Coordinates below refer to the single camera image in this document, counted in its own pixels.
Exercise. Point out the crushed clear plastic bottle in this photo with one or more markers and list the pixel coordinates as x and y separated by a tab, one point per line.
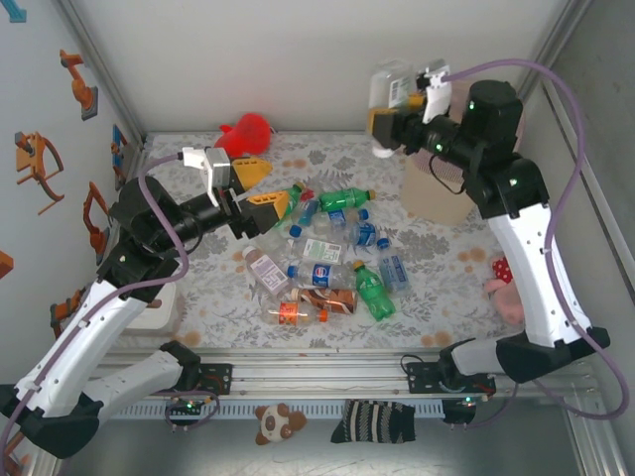
273	244

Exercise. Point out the green plastic soda bottle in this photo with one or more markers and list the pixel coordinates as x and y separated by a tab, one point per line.
374	292
296	194
344	199

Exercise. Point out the clear bottle blue cap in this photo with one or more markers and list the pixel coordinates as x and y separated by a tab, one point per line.
296	230

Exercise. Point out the clear bottle purple label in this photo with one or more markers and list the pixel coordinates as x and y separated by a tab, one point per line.
268	273

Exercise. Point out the blue label bottle blue cap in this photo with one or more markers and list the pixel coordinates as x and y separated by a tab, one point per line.
340	216

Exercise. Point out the Pepsi bottle blue cap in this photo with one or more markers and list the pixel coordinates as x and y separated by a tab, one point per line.
320	274

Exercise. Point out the clear bottle dark blue label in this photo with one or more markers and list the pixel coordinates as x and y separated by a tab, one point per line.
366	233

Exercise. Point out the clear bottle orange label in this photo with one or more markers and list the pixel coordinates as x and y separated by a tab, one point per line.
290	311

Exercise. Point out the brown coffee drink bottle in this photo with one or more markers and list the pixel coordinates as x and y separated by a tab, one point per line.
332	299

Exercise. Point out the light blue label water bottle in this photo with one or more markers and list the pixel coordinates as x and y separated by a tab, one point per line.
394	270

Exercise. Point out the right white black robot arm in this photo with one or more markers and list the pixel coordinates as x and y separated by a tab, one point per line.
536	277

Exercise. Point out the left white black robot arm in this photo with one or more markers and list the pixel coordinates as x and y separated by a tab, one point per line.
99	342

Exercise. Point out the pink mesh waste bin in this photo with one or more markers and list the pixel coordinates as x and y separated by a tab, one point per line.
426	198

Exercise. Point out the red plush toy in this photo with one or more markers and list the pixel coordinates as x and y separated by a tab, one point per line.
248	131

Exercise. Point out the white tissue box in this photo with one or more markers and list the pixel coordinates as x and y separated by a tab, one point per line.
161	320

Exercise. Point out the floral table mat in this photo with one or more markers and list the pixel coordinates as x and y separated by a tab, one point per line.
307	337

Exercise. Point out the pink plush toy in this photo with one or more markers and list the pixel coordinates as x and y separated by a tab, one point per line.
506	297

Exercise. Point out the black controller board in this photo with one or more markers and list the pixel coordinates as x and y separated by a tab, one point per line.
186	407
459	411

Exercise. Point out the brown teddy bear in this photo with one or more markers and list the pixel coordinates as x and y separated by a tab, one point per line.
275	424

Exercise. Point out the black striped sock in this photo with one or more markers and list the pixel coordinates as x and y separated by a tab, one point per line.
372	421

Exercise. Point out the blue orange wall sticker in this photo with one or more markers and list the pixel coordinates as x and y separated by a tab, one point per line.
118	149

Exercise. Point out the aluminium corner post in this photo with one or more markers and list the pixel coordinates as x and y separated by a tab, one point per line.
101	67
555	39

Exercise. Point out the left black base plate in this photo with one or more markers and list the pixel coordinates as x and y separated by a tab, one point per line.
220	377

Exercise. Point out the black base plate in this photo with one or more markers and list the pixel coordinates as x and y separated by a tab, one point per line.
220	377
421	379

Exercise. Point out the aluminium frame rail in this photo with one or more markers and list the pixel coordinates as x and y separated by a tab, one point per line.
322	382

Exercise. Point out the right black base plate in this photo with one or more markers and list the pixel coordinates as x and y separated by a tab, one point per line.
421	379

